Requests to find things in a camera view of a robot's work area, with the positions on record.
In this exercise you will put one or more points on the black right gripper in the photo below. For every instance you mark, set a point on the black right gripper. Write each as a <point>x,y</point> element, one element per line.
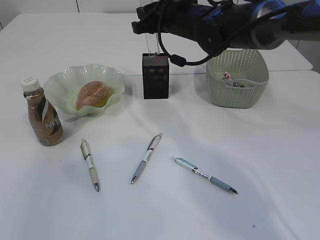
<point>206,25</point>

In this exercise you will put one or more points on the pink paper ball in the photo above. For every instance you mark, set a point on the pink paper ball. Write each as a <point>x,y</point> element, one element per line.
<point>227,76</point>

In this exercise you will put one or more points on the grey paper ball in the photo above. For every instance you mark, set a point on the grey paper ball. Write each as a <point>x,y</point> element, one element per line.
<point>237,84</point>

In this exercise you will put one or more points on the clear plastic ruler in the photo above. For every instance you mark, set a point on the clear plastic ruler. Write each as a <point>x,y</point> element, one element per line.
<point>152,44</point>

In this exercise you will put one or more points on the grey grip pen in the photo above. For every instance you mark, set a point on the grey grip pen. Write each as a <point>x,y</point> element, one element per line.
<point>195,170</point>
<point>147,156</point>

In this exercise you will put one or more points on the sugared bread bun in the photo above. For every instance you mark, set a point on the sugared bread bun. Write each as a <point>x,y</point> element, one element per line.
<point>94,94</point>

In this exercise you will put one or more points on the brown coffee drink bottle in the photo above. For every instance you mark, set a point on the brown coffee drink bottle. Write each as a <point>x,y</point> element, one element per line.
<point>42,116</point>

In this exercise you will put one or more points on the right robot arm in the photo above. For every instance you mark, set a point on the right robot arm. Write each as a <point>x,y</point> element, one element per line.
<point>258,24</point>

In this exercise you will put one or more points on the green plastic woven basket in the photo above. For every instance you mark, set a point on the green plastic woven basket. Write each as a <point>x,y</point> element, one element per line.
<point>247,67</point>

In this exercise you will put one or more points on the black mesh pen holder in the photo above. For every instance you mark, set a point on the black mesh pen holder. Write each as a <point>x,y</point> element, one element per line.
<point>155,76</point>

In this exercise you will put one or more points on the beige retractable pen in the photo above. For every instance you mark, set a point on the beige retractable pen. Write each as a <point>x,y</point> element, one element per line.
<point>86,153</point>

